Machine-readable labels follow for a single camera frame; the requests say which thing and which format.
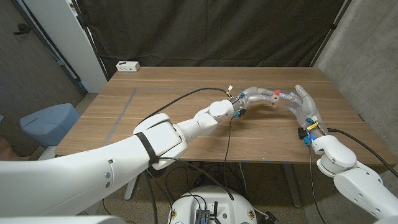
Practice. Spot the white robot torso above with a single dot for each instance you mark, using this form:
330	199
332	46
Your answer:
214	199

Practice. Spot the person's bare leg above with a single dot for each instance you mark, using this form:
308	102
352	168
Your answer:
7	151

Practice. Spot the grey table leg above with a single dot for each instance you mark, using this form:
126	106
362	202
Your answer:
130	189
292	186

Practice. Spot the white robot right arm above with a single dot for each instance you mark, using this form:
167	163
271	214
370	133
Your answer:
354	177

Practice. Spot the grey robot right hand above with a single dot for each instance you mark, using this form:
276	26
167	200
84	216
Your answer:
305	109

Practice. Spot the black antenna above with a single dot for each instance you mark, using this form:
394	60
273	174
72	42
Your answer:
214	211

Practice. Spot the black backdrop curtain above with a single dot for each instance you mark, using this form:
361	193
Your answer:
202	31

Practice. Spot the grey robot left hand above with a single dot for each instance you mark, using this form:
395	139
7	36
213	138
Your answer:
254	96

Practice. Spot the grey electronics box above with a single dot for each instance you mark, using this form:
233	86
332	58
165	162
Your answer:
202	217

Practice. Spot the red screw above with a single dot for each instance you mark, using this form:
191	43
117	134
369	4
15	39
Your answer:
277	92

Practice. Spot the white power strip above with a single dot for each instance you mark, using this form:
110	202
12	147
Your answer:
127	66

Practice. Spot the black backdrop stand pole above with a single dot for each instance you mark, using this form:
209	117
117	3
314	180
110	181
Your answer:
88	35
333	27

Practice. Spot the blue-grey stool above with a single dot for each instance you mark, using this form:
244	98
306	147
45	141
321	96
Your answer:
49	124

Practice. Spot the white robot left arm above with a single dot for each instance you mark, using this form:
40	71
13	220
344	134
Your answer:
93	177

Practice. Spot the wooden block with holes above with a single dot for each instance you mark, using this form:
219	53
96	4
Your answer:
275	99

